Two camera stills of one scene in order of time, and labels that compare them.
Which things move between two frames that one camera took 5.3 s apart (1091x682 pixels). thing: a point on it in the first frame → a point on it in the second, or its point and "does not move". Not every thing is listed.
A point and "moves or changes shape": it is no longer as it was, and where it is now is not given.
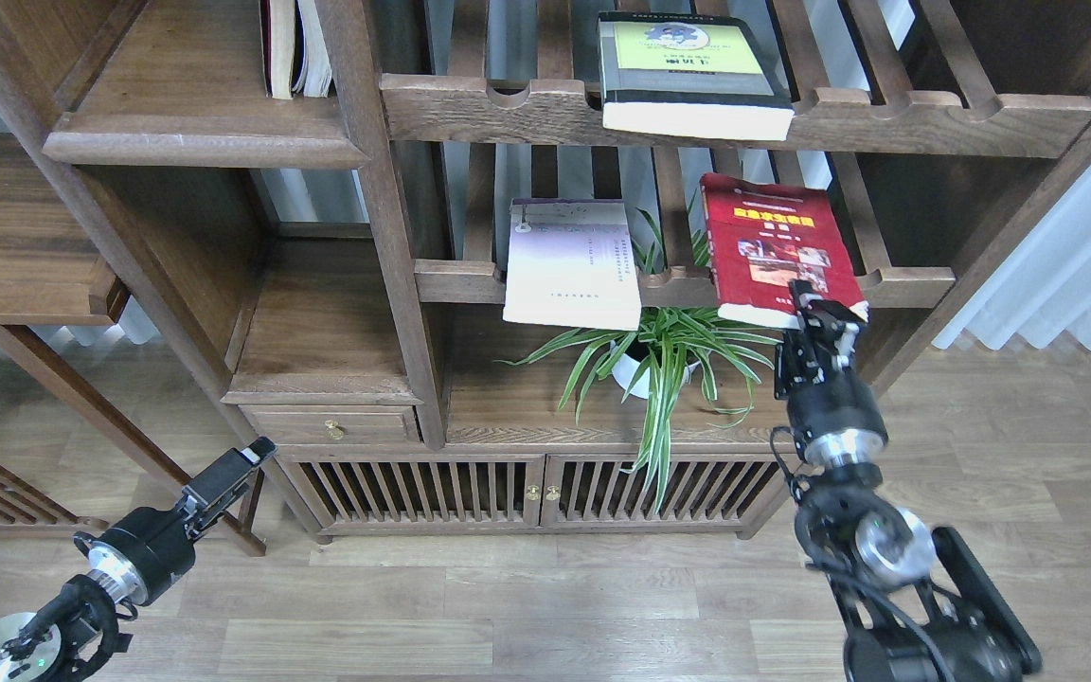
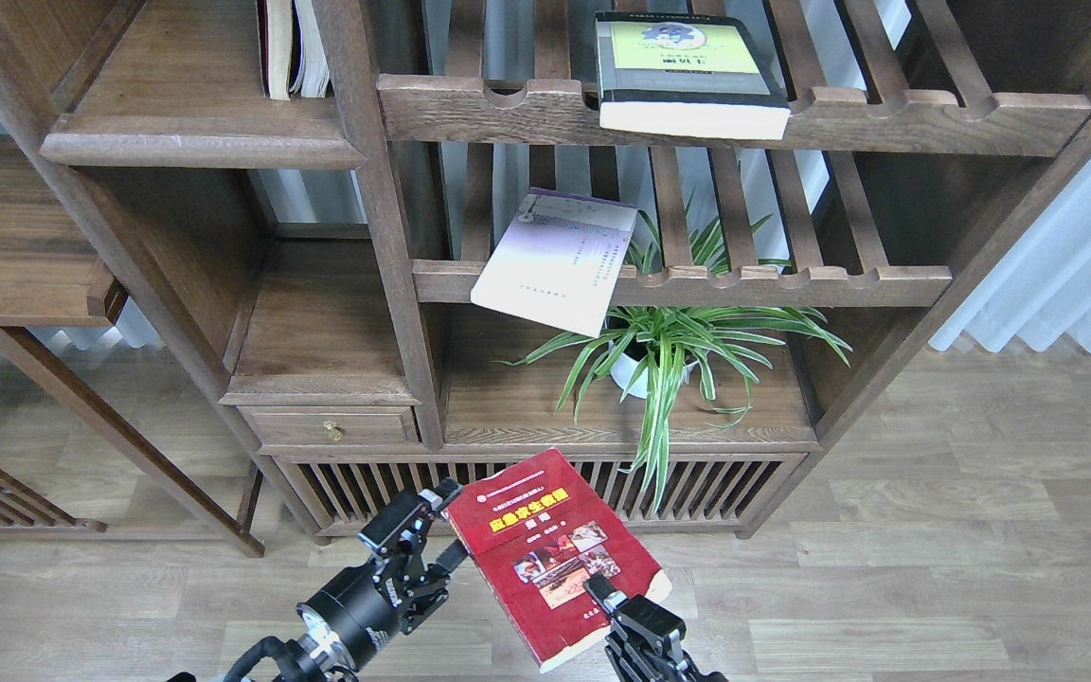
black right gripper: x=831 y=414 → x=643 y=642
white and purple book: x=570 y=261 moves or changes shape
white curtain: x=1085 y=265 does not move
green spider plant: x=659 y=349 does not move
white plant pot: x=624 y=367 does not move
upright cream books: x=295 y=52 does not move
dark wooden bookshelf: x=531 y=268 does not move
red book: x=762 y=236 → x=540 y=529
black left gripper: x=137 y=556 → x=368 y=604
